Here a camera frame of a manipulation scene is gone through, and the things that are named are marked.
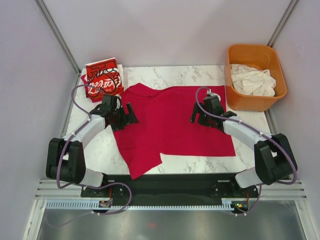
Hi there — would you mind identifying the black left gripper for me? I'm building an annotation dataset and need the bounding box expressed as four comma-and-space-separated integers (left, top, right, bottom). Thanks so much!
110, 103, 139, 132

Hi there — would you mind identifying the crimson red t-shirt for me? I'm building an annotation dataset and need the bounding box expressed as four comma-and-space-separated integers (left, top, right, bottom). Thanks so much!
113, 83, 236, 180

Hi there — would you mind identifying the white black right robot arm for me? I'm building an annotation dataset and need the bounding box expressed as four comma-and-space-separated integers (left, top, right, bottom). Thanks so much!
190, 95, 298, 197

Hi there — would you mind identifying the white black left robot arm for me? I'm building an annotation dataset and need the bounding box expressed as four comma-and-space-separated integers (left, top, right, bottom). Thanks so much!
45, 95, 139, 197

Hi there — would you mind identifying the red Coca-Cola folded shirt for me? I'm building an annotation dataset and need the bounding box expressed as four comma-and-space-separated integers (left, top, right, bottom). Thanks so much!
85, 57, 124, 101

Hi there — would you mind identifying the white crumpled cloth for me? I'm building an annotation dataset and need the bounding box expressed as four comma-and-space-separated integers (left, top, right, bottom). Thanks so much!
230, 64, 276, 97

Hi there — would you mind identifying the orange plastic basket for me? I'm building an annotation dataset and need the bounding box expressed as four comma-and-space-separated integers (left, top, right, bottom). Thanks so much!
224, 44, 287, 112

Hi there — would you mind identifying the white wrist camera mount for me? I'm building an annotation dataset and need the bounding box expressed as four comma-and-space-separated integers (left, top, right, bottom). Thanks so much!
206, 89, 221, 101

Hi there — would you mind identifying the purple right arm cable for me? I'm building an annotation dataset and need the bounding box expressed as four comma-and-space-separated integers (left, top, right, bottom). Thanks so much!
195, 86, 298, 217

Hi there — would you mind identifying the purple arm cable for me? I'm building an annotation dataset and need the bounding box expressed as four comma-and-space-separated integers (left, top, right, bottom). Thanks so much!
56, 84, 133, 216
195, 86, 298, 217

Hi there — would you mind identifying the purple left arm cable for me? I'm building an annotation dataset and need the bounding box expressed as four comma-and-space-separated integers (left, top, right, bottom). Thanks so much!
56, 84, 133, 216

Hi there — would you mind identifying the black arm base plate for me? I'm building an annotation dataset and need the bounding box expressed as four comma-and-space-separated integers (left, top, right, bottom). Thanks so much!
81, 173, 258, 207

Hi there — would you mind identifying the aluminium frame rail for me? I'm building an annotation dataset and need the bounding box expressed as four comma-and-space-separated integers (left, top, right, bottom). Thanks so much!
35, 180, 307, 200

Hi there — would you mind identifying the left aluminium corner post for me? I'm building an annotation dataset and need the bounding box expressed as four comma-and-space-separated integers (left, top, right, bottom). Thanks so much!
34, 0, 81, 76

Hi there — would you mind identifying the aluminium corner post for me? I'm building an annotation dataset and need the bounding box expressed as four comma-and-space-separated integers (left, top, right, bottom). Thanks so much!
34, 0, 81, 76
266, 0, 300, 48

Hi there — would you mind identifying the white slotted cable duct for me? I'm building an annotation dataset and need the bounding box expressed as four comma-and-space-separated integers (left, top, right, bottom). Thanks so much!
45, 199, 244, 211

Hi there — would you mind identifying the right aluminium corner post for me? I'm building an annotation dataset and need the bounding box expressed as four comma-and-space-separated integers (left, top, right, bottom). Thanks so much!
266, 0, 300, 48

